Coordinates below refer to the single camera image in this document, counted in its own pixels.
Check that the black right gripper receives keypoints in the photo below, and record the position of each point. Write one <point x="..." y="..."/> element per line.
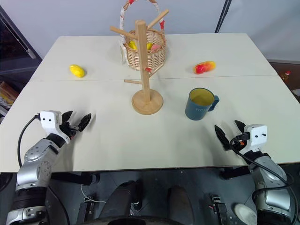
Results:
<point x="239" y="144"/>

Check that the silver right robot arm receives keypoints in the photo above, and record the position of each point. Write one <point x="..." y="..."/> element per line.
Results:
<point x="269" y="175"/>

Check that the blue mug with yellow inside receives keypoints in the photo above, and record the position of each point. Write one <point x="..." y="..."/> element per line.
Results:
<point x="195" y="110"/>

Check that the yellow toy fruit in basket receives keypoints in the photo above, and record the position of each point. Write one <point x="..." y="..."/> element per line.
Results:
<point x="132" y="45"/>
<point x="149" y="46"/>

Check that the wooden mug tree stand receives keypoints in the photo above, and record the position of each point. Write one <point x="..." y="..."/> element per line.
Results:
<point x="142" y="70"/>

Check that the black table bracket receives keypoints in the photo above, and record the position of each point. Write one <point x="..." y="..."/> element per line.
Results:
<point x="75" y="178"/>
<point x="234" y="173"/>

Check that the black pole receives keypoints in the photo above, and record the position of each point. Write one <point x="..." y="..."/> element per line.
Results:
<point x="221" y="16"/>

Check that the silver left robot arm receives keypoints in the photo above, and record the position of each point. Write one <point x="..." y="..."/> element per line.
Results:
<point x="35" y="164"/>

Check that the yellow toy lemon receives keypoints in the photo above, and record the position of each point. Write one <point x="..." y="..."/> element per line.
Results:
<point x="77" y="70"/>

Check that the black floor device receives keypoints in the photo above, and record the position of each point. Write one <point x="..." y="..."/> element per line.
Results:
<point x="84" y="209"/>
<point x="219" y="208"/>

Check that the red and yellow toy mango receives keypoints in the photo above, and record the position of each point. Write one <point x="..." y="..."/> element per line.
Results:
<point x="204" y="67"/>

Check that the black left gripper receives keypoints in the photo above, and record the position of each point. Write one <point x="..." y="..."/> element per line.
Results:
<point x="69" y="130"/>

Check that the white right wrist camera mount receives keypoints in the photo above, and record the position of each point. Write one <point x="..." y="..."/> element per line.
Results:
<point x="257" y="136"/>

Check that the pink toy fruit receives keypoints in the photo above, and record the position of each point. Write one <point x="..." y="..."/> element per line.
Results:
<point x="156" y="47"/>

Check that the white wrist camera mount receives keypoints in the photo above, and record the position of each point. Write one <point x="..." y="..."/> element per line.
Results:
<point x="257" y="136"/>
<point x="49" y="122"/>

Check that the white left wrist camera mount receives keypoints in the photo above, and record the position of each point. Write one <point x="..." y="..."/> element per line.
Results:
<point x="49" y="122"/>

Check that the cardboard box with clutter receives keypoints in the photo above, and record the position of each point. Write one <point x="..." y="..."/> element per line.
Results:
<point x="5" y="96"/>

